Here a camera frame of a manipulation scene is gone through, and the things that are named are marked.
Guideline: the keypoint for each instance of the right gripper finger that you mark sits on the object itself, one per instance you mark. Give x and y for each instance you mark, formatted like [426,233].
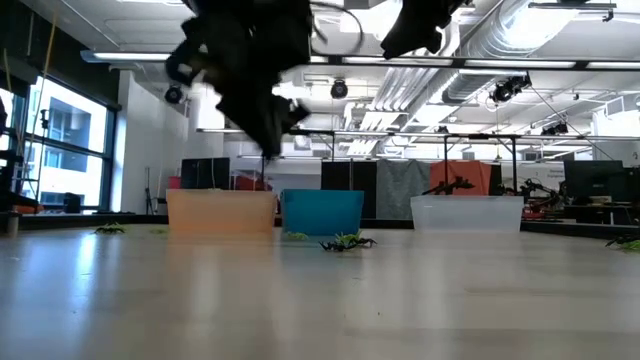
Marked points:
[415,30]

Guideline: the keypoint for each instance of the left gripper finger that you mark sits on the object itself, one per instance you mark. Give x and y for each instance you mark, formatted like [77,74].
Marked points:
[295,112]
[262,127]

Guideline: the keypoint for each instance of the teal plastic bin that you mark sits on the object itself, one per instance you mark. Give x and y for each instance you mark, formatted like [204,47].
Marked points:
[322,212]

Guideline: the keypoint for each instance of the black background robot arm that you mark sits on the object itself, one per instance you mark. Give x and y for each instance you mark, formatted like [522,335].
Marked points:
[450,187]
[542,197]

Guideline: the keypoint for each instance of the black ceiling spotlight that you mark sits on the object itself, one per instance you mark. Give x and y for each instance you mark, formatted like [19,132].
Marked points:
[173,95]
[339,90]

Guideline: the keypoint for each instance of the white ceiling pipes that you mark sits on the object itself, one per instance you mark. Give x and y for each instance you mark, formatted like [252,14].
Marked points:
[405,85]

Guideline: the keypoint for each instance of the red cabinet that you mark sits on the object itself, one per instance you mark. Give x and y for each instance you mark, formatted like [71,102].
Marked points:
[247,182]

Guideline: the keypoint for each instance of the black double monitor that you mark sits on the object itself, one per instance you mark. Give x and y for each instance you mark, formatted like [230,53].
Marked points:
[349,175]

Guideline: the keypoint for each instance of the overhead light bar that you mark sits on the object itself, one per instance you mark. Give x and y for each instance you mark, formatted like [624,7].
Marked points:
[520,63]

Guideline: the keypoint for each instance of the orange translucent plastic bin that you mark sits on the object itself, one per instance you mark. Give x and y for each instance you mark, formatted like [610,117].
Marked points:
[222,210]

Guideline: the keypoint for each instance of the red box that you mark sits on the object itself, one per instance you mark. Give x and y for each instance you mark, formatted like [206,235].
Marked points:
[175,182]

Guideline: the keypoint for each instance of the grey cloth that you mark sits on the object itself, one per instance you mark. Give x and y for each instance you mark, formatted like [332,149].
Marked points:
[402,187]

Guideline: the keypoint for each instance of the orange cloth panel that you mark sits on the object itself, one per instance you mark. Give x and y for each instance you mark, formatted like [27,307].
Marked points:
[470,175]

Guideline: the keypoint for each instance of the black ceiling light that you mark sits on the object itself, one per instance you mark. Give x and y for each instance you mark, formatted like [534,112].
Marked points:
[555,129]

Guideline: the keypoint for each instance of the clear plastic bin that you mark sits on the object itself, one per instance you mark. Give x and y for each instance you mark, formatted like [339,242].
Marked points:
[467,212]

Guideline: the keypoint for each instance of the large window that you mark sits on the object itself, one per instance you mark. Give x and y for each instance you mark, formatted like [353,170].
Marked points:
[37,115]

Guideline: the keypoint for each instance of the black equipment stand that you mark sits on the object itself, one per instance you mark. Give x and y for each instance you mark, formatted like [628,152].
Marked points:
[7,180]

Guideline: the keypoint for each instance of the white cup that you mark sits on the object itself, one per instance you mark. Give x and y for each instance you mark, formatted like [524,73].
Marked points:
[12,225]

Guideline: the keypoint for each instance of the black table frame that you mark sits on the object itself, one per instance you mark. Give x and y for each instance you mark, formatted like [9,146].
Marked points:
[320,133]
[514,165]

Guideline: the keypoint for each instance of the silver ventilation duct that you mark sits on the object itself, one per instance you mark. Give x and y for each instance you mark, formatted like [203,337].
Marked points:
[500,35]

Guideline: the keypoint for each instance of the black ceiling camera rig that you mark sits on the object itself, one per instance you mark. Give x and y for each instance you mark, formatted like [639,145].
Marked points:
[507,90]

